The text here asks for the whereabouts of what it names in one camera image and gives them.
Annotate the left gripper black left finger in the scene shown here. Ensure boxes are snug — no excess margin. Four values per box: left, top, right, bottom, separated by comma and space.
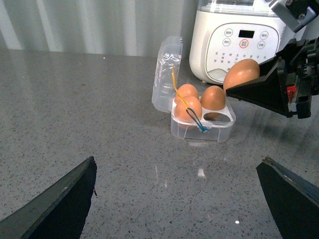
0, 156, 97, 239

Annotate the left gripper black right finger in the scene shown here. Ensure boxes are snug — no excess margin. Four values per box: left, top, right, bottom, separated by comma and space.
256, 157, 319, 239

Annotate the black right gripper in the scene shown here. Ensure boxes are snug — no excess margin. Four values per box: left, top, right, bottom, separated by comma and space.
225, 38, 319, 119

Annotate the brown egg carried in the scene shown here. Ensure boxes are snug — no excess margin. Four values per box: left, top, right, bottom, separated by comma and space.
223, 59, 260, 92

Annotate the brown egg back right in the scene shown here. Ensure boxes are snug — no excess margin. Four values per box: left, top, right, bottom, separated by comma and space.
201, 86, 226, 111

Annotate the brown egg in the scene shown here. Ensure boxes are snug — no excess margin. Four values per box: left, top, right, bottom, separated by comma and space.
174, 96, 202, 129
201, 86, 226, 111
174, 84, 199, 104

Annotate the clear plastic egg box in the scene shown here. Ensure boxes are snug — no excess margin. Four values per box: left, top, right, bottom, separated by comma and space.
152, 36, 236, 142

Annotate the brown egg back left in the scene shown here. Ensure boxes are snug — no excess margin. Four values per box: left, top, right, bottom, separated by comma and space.
174, 84, 199, 104

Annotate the brown egg front left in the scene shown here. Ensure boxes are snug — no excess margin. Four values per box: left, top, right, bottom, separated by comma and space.
174, 96, 202, 129

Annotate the white Joyoung soymilk maker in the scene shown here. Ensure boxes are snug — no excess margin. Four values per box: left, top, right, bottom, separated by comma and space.
189, 0, 286, 85

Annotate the yellow blue rubber band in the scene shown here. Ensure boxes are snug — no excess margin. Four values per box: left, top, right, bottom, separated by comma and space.
171, 66, 209, 133

